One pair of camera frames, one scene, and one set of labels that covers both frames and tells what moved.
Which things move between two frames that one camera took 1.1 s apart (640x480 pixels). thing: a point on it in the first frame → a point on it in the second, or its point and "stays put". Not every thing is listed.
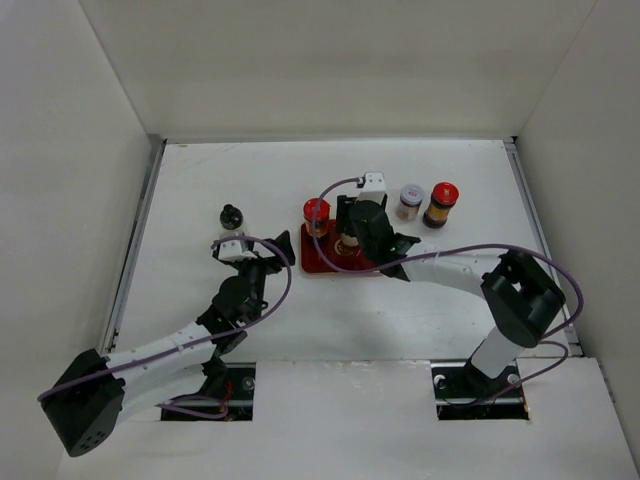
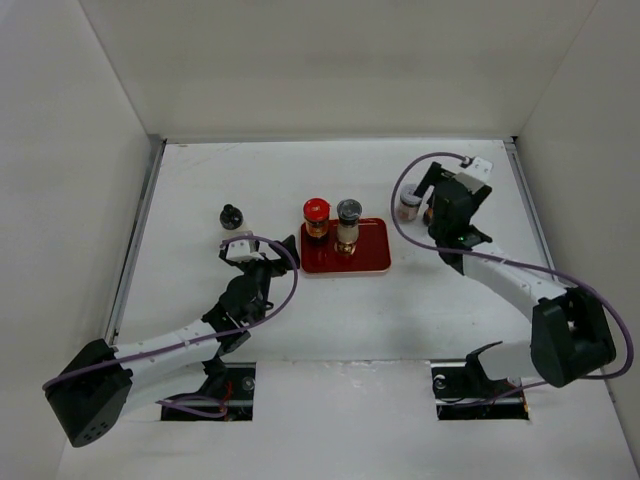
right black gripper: x=343 y=212 → x=433 y=177
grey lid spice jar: x=411 y=197 stays put
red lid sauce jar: x=322 y=217 stays put
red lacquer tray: x=331 y=247 stays put
